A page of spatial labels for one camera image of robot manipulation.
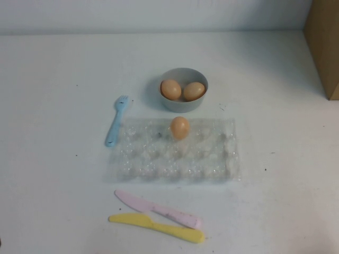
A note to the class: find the brown egg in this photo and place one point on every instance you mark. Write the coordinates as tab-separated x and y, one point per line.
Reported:
180	128
171	89
194	91

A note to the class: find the brown cardboard box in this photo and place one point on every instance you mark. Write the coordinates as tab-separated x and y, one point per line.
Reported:
324	47

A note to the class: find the clear plastic egg tray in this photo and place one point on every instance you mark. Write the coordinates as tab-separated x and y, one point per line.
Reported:
214	153

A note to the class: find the yellow plastic knife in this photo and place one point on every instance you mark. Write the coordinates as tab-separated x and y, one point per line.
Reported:
159	227

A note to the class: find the light blue plastic fork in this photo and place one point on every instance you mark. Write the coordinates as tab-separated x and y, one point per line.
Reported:
115	124

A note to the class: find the grey round bowl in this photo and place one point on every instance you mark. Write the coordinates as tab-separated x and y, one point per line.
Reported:
180	107

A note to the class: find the pink plastic knife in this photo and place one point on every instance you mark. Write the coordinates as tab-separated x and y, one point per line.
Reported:
148	206

